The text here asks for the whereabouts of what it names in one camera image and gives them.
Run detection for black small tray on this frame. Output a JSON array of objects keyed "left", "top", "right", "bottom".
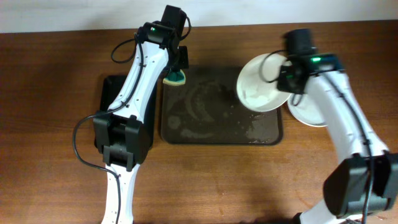
[{"left": 93, "top": 75, "right": 157, "bottom": 152}]

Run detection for dark brown serving tray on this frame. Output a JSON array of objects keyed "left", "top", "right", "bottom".
[{"left": 160, "top": 65, "right": 284, "bottom": 146}]

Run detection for green and yellow sponge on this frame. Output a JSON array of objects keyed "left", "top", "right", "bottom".
[{"left": 162, "top": 70, "right": 186, "bottom": 86}]

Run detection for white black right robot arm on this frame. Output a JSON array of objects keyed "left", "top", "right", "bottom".
[{"left": 277, "top": 29, "right": 397, "bottom": 224}]

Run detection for pale green plate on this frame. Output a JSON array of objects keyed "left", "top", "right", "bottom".
[{"left": 287, "top": 94, "right": 327, "bottom": 128}]

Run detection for cream white plate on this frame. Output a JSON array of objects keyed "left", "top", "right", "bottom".
[{"left": 236, "top": 54, "right": 290, "bottom": 112}]

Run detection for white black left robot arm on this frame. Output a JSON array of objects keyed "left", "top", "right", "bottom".
[{"left": 93, "top": 5, "right": 190, "bottom": 223}]

